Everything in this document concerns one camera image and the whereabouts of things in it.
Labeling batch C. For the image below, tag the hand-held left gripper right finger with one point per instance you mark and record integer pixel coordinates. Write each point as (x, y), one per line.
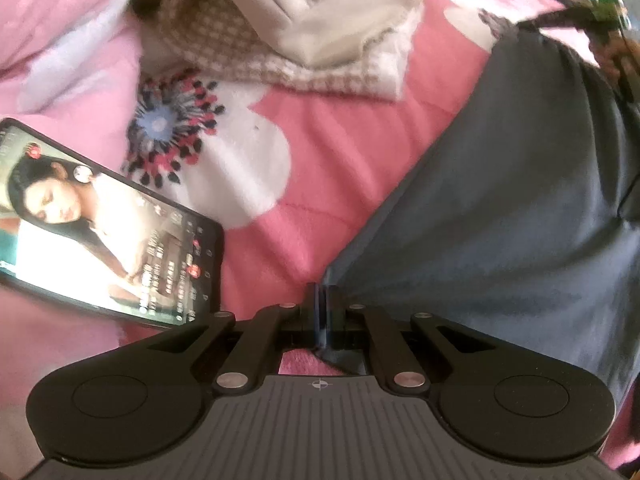
(334, 321)

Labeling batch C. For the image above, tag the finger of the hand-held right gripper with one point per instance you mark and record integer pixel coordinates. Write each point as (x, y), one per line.
(555, 19)

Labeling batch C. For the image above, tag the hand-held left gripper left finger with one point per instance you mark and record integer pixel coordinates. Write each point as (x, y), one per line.
(311, 316)

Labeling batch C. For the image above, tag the dark blue-grey t-shirt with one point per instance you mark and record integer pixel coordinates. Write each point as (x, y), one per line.
(500, 185)

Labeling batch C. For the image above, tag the pink floral blanket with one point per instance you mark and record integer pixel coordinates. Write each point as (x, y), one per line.
(325, 135)

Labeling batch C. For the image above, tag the black smartphone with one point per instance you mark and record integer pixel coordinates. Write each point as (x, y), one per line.
(100, 220)

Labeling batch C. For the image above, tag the beige checked fleece cloth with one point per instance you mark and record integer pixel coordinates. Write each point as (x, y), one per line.
(300, 25)

